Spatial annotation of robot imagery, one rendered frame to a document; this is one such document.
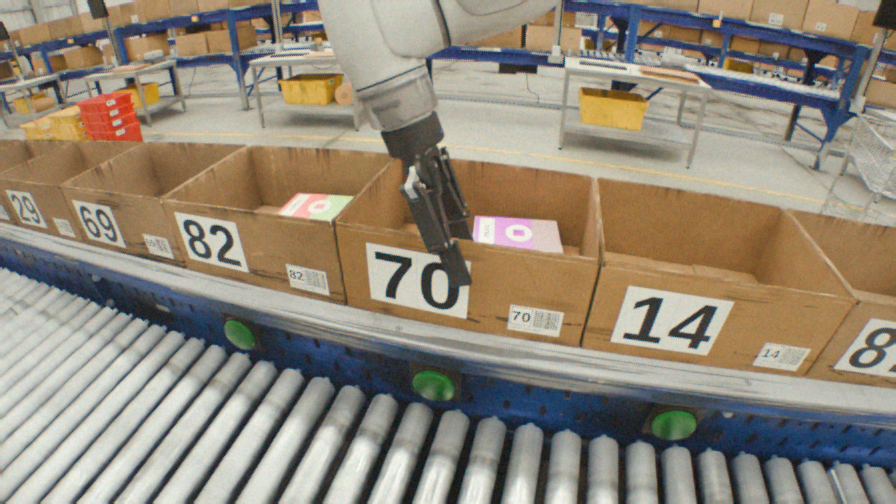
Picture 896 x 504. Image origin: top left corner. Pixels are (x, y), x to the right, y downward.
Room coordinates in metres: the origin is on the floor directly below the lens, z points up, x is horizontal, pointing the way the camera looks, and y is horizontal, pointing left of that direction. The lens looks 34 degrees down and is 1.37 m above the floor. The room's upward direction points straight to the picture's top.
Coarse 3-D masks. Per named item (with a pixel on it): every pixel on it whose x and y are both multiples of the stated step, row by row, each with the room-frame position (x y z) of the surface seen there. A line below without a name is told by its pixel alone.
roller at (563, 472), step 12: (564, 432) 0.38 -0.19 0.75; (552, 444) 0.37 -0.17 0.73; (564, 444) 0.36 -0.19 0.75; (576, 444) 0.36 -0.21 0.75; (552, 456) 0.34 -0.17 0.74; (564, 456) 0.33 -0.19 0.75; (576, 456) 0.33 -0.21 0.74; (552, 468) 0.32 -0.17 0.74; (564, 468) 0.31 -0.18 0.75; (576, 468) 0.31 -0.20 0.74; (552, 480) 0.30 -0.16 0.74; (564, 480) 0.29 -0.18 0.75; (576, 480) 0.29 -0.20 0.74; (552, 492) 0.27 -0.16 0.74; (564, 492) 0.27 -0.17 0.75; (576, 492) 0.27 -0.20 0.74
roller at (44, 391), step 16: (112, 320) 0.62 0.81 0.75; (128, 320) 0.64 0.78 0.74; (96, 336) 0.56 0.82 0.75; (112, 336) 0.58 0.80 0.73; (80, 352) 0.51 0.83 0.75; (96, 352) 0.53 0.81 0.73; (64, 368) 0.46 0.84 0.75; (80, 368) 0.48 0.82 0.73; (48, 384) 0.41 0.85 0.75; (64, 384) 0.43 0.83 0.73; (32, 400) 0.37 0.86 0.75; (16, 416) 0.33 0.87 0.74; (0, 432) 0.29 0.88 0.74
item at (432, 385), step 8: (416, 376) 0.44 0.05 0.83; (424, 376) 0.43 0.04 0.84; (432, 376) 0.43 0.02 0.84; (440, 376) 0.43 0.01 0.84; (416, 384) 0.44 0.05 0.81; (424, 384) 0.43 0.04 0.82; (432, 384) 0.43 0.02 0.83; (440, 384) 0.43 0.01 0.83; (448, 384) 0.43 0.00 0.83; (424, 392) 0.43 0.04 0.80; (432, 392) 0.43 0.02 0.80; (440, 392) 0.43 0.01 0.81; (448, 392) 0.42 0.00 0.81; (440, 400) 0.43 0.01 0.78
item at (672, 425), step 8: (664, 416) 0.34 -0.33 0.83; (672, 416) 0.33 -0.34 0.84; (680, 416) 0.33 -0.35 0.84; (688, 416) 0.33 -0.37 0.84; (656, 424) 0.34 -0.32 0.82; (664, 424) 0.33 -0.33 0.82; (672, 424) 0.33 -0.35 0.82; (680, 424) 0.33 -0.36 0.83; (688, 424) 0.32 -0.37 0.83; (656, 432) 0.34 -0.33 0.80; (664, 432) 0.33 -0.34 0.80; (672, 432) 0.33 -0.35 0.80; (680, 432) 0.32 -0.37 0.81; (688, 432) 0.32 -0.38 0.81
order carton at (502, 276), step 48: (384, 192) 0.74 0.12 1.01; (480, 192) 0.78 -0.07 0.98; (528, 192) 0.76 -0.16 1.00; (576, 192) 0.73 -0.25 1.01; (384, 240) 0.53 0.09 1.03; (576, 240) 0.73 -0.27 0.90; (480, 288) 0.49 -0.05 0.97; (528, 288) 0.47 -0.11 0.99; (576, 288) 0.46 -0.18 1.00; (528, 336) 0.47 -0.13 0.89; (576, 336) 0.45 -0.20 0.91
